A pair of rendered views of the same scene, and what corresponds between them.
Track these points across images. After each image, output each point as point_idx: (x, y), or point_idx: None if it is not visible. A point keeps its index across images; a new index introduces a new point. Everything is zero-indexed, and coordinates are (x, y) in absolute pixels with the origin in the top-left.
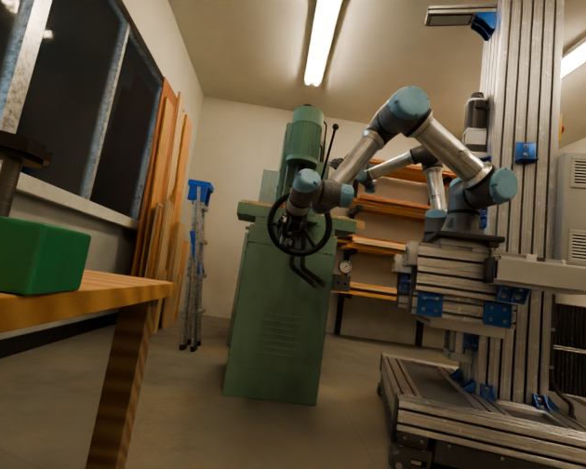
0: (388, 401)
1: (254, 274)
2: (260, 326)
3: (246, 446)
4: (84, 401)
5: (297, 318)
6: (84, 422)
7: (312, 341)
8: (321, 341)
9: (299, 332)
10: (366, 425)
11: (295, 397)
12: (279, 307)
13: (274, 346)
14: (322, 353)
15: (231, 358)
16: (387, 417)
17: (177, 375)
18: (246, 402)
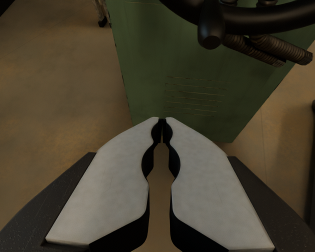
0: None
1: (134, 15)
2: (164, 90)
3: (147, 242)
4: (8, 164)
5: (223, 83)
6: (8, 208)
7: (242, 106)
8: (257, 105)
9: (223, 97)
10: (282, 184)
11: (210, 138)
12: (193, 70)
13: (186, 108)
14: (254, 114)
15: (133, 114)
16: (312, 210)
17: (93, 91)
18: (158, 144)
